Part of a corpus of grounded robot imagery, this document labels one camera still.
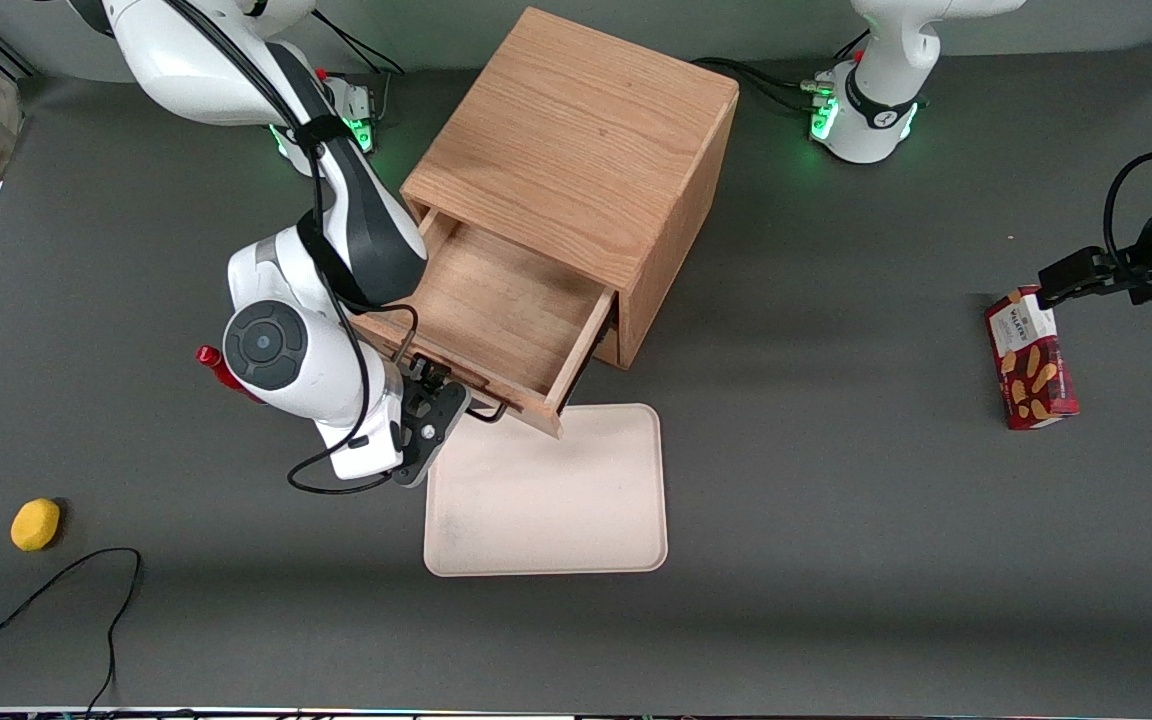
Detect cream plastic tray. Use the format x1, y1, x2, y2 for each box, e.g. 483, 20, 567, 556
423, 403, 669, 578

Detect thin black table cable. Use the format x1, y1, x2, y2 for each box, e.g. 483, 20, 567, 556
0, 547, 144, 713

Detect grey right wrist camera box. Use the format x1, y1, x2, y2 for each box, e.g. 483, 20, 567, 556
391, 383, 473, 490

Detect black right base cables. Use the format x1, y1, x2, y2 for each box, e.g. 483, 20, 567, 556
314, 10, 407, 77

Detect black left base cables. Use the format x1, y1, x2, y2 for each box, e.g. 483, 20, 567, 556
693, 55, 829, 117

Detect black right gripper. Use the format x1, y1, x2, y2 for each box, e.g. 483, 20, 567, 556
394, 357, 454, 471

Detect yellow lemon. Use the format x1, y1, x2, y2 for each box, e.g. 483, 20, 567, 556
10, 498, 62, 552

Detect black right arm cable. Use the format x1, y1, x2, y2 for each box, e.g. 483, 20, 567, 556
171, 0, 421, 497

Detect oak wooden drawer cabinet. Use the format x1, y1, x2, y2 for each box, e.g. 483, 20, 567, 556
402, 6, 742, 371

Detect red plastic bottle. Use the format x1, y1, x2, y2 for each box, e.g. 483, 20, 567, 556
195, 344, 262, 403

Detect black base cables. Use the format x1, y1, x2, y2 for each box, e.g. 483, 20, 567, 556
693, 55, 829, 117
314, 10, 407, 77

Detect red cookie box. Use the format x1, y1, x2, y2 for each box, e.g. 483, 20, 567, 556
984, 285, 1080, 431

